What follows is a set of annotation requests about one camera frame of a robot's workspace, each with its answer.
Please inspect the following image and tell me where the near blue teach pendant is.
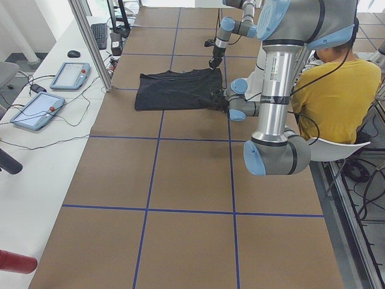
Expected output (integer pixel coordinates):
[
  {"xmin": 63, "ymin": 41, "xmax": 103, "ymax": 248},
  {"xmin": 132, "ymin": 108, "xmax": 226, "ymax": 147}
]
[{"xmin": 10, "ymin": 92, "xmax": 66, "ymax": 131}]

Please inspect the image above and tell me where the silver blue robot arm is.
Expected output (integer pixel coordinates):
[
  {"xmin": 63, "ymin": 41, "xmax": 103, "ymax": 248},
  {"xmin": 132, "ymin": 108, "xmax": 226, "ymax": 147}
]
[
  {"xmin": 209, "ymin": 1, "xmax": 357, "ymax": 176},
  {"xmin": 209, "ymin": 0, "xmax": 261, "ymax": 69}
]

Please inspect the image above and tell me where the aluminium frame post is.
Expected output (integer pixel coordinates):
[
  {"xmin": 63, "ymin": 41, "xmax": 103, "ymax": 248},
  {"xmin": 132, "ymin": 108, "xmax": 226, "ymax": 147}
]
[{"xmin": 68, "ymin": 0, "xmax": 112, "ymax": 92}]

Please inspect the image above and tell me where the person in yellow shirt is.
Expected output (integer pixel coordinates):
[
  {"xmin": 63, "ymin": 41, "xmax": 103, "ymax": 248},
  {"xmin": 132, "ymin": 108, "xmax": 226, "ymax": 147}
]
[{"xmin": 291, "ymin": 28, "xmax": 381, "ymax": 144}]

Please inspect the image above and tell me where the black printed t-shirt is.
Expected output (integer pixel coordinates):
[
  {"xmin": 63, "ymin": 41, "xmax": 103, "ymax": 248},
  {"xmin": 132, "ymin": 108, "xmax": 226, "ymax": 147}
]
[{"xmin": 135, "ymin": 69, "xmax": 224, "ymax": 111}]

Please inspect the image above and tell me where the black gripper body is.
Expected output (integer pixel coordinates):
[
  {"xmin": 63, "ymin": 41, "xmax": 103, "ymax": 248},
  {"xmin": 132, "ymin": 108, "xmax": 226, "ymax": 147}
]
[
  {"xmin": 209, "ymin": 46, "xmax": 225, "ymax": 66},
  {"xmin": 212, "ymin": 95, "xmax": 229, "ymax": 113}
]

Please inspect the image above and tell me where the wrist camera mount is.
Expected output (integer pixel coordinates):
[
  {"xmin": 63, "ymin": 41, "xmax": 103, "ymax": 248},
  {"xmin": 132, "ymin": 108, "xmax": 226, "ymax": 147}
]
[{"xmin": 204, "ymin": 39, "xmax": 215, "ymax": 47}]

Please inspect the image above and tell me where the red cylinder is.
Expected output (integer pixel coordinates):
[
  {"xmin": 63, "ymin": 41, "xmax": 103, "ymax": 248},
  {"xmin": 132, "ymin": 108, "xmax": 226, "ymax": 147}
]
[{"xmin": 1, "ymin": 250, "xmax": 38, "ymax": 274}]

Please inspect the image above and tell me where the brown paper table cover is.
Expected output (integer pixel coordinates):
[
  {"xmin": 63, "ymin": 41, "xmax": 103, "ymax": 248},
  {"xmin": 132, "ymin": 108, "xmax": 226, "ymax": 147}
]
[{"xmin": 30, "ymin": 8, "xmax": 343, "ymax": 288}]

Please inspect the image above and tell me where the black computer mouse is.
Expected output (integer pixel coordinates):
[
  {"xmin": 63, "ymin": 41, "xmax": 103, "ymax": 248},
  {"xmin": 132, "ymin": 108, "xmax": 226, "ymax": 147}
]
[{"xmin": 67, "ymin": 50, "xmax": 81, "ymax": 58}]

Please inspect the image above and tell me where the white plastic chair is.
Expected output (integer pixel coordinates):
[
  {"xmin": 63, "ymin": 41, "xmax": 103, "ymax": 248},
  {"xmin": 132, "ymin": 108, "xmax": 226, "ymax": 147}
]
[{"xmin": 307, "ymin": 137, "xmax": 371, "ymax": 162}]

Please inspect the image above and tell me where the black keyboard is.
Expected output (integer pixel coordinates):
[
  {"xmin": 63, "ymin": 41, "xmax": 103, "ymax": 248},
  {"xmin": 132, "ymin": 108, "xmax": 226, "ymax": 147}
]
[{"xmin": 90, "ymin": 23, "xmax": 108, "ymax": 50}]

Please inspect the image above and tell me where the blue teach pendant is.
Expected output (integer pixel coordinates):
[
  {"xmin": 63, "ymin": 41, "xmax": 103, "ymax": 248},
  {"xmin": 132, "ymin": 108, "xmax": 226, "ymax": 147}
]
[
  {"xmin": 10, "ymin": 92, "xmax": 66, "ymax": 131},
  {"xmin": 50, "ymin": 62, "xmax": 91, "ymax": 90}
]

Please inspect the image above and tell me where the black cylinder handle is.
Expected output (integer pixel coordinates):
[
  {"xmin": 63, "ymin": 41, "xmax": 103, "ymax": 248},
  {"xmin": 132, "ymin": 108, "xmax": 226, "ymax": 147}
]
[{"xmin": 0, "ymin": 149, "xmax": 23, "ymax": 175}]

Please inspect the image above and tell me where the black pendant cable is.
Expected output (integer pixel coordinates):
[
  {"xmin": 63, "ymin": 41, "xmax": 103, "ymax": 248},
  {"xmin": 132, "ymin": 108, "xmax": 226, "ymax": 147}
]
[{"xmin": 0, "ymin": 75, "xmax": 106, "ymax": 151}]

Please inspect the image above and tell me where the far blue teach pendant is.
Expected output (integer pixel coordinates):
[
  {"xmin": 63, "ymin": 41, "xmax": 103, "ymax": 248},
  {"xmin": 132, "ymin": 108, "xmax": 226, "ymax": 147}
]
[{"xmin": 50, "ymin": 62, "xmax": 91, "ymax": 90}]

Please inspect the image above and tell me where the black power adapter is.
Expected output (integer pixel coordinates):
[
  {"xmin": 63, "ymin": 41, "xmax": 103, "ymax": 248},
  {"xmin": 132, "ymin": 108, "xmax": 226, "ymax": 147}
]
[{"xmin": 109, "ymin": 32, "xmax": 123, "ymax": 56}]

